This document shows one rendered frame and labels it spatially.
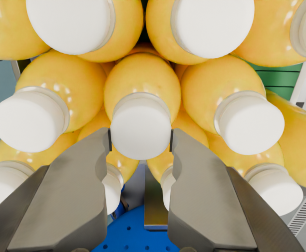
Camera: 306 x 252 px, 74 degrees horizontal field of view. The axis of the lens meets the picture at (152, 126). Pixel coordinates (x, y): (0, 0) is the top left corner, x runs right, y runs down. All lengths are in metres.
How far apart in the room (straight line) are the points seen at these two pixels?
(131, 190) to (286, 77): 0.34
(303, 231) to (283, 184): 2.47
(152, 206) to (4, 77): 1.34
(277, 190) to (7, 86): 1.49
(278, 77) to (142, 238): 0.34
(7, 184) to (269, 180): 0.20
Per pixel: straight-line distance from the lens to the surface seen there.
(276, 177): 0.19
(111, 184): 0.16
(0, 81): 1.55
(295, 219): 2.46
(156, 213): 0.30
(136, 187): 0.42
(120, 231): 0.37
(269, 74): 0.39
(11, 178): 0.19
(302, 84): 0.43
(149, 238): 0.36
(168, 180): 0.17
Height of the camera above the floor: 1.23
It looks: 62 degrees down
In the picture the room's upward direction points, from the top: 177 degrees clockwise
